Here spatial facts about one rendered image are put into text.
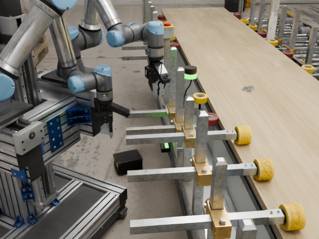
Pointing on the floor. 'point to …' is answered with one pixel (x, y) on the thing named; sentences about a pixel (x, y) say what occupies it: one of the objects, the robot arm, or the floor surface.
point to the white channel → (273, 19)
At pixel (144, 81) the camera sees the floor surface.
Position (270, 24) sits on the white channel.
